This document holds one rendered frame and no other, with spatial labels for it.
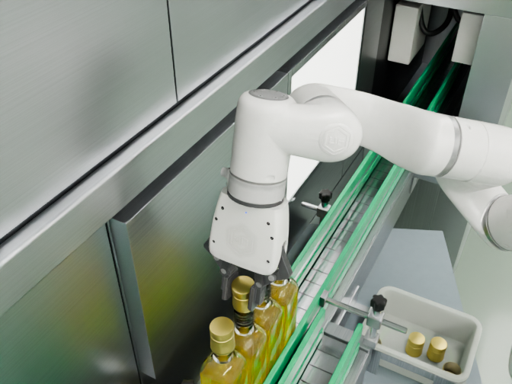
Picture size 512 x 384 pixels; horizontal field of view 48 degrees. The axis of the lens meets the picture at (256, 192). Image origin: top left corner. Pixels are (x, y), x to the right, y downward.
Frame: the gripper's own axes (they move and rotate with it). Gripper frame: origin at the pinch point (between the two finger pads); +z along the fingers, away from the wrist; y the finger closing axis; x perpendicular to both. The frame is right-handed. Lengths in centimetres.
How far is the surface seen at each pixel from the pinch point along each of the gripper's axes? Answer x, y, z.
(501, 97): 107, 23, -12
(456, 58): 116, 7, -19
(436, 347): 42, 27, 27
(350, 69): 74, -11, -18
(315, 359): 22.0, 7.2, 25.5
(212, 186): 10.2, -11.9, -8.9
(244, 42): 21.4, -14.7, -29.8
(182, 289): 3.6, -12.1, 7.3
